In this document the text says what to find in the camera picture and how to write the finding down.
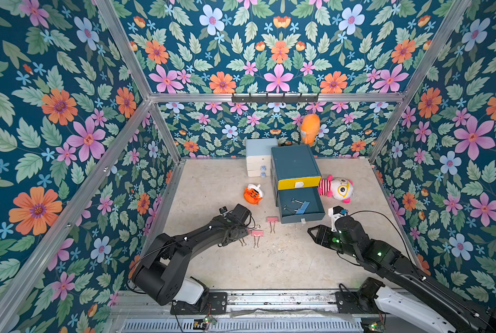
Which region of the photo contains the teal drawer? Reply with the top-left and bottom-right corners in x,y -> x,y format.
277,187 -> 326,224

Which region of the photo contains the black hook rail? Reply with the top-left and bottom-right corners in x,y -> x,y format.
231,93 -> 320,104

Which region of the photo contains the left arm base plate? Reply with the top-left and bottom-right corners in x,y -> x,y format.
170,289 -> 228,316

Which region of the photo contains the yellow top drawer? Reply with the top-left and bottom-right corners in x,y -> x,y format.
277,176 -> 322,191

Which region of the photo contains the orange plush toy on wall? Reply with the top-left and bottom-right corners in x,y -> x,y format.
300,114 -> 320,147

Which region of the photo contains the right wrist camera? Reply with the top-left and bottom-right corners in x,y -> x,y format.
328,205 -> 348,222

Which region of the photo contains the white pink striped plush toy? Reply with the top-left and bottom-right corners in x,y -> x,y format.
318,175 -> 354,204

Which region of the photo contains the blue binder clip bottom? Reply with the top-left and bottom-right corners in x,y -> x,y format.
291,199 -> 310,215

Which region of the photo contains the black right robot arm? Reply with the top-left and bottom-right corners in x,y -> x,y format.
308,216 -> 496,332

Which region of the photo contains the light blue small drawer unit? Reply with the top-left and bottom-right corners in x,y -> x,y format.
246,138 -> 278,178

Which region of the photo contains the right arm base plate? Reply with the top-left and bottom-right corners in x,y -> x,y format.
335,277 -> 385,314

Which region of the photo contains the teal drawer cabinet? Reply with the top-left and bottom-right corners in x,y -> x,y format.
271,144 -> 322,204

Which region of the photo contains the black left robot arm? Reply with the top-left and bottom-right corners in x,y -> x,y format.
129,204 -> 252,311

